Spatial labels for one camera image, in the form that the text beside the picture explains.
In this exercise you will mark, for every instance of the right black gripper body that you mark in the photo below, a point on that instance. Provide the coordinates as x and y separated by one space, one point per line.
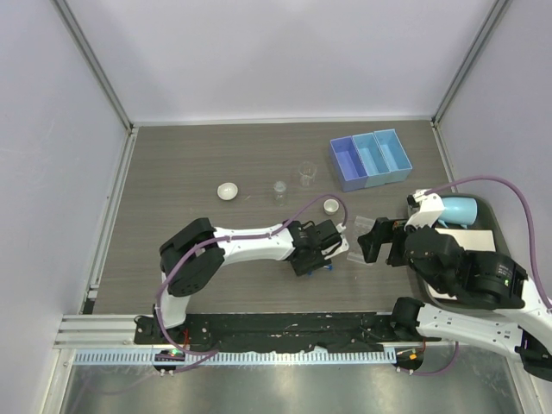
398 256

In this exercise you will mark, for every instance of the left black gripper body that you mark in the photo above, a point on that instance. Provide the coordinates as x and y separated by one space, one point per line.
313 263

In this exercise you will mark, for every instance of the clear plastic tube rack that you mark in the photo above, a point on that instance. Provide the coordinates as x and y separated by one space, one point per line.
360 226

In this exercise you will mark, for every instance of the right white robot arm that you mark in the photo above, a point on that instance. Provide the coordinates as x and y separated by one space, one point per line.
521 334

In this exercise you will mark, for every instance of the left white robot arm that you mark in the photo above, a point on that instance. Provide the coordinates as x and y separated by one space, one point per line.
190 259

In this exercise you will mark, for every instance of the small white crucible cup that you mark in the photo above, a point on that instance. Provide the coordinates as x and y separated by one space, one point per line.
331 206

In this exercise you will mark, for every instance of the white paper sheet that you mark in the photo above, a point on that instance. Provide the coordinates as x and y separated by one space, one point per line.
469 239

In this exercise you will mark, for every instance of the light blue mug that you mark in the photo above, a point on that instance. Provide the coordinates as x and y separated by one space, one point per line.
458 211

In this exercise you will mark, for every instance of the small glass bottle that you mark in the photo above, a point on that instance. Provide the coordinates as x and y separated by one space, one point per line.
280 193

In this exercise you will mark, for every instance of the light blue middle bin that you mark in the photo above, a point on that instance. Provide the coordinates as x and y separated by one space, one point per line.
372 159

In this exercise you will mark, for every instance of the light blue bin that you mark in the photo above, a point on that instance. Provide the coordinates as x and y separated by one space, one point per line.
394 154
372 159

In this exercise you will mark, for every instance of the dark green tray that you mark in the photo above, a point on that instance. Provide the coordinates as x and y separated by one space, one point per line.
496 220

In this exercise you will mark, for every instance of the purple-blue plastic bin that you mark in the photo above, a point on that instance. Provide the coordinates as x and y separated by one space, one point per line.
350 171

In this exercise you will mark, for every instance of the glass beaker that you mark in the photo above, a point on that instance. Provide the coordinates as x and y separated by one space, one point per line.
307 172

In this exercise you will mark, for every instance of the light blue right bin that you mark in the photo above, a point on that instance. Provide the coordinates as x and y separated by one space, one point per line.
394 154

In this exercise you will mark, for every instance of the white ceramic bowl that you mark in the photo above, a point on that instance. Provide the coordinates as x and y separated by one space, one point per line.
227 191

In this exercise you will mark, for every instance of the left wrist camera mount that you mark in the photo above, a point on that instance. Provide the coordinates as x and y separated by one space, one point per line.
338 248

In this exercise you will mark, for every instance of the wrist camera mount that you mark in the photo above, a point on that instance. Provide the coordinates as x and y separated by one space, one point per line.
338 248
424 209

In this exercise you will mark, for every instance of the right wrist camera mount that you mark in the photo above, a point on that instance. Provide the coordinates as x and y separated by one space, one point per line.
424 209

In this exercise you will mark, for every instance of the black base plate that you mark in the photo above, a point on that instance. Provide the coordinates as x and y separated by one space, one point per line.
337 332

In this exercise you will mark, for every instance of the slotted cable duct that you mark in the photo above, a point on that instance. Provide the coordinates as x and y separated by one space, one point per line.
157 357

